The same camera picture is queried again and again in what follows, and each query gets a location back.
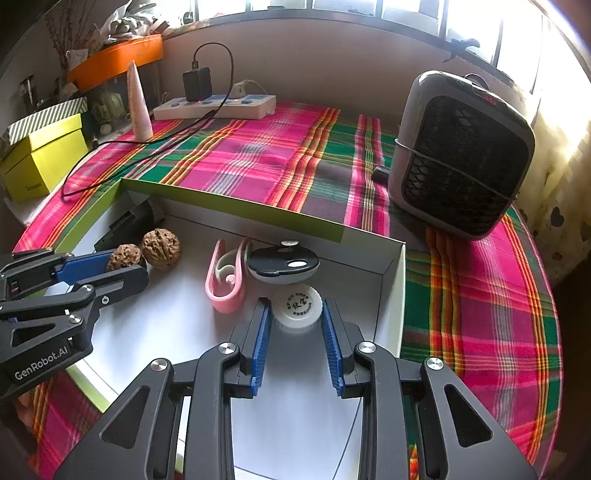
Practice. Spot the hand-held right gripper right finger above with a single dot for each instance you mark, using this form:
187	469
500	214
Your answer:
330	341

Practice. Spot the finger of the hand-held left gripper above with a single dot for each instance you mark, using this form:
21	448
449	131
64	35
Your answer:
87	267
124	281

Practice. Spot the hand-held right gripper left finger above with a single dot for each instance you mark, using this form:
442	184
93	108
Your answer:
261	341

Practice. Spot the brown walnut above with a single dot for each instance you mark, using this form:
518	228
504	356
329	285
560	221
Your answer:
123	256
161	249

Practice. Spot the white round jar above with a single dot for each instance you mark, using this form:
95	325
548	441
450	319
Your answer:
295	307

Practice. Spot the white tray with green rim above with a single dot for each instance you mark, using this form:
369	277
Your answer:
184	341

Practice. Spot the black white oval gadget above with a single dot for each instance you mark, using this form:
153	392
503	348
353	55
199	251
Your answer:
277	258

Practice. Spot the pink plastic clip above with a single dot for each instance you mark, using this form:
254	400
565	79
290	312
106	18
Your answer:
221	302

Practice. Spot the black battery charger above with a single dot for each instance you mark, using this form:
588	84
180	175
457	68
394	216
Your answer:
138	217

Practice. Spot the yellow-green box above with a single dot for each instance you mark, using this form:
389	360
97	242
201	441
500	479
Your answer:
46	161

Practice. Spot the striped box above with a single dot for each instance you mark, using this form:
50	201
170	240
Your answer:
51	117

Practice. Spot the green figurine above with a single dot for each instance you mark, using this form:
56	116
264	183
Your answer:
106	110

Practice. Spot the pink cosmetic tube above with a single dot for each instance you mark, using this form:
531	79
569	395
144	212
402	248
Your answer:
141	115

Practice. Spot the metal stand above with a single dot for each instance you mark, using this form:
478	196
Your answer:
30	92

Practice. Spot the black power adapter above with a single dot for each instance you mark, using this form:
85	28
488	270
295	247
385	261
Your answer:
197	85

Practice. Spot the orange box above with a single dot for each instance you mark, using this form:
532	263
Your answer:
115	60

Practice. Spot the white power strip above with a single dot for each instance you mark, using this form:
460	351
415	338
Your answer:
249	105

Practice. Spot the white plug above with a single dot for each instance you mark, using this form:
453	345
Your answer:
240	89

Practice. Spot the grey portable heater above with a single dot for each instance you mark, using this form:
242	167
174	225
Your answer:
461	157

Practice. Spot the dried flower branches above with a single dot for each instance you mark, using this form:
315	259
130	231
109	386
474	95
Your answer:
64	37

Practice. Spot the crumpled paper bags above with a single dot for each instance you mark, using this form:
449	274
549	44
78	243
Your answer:
124	23

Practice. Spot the patterned beige curtain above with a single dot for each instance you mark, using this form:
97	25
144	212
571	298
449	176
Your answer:
563	161

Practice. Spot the black window latch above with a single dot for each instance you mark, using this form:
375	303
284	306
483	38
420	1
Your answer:
464	43

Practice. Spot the metal window grille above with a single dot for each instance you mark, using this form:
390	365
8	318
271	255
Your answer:
378	9

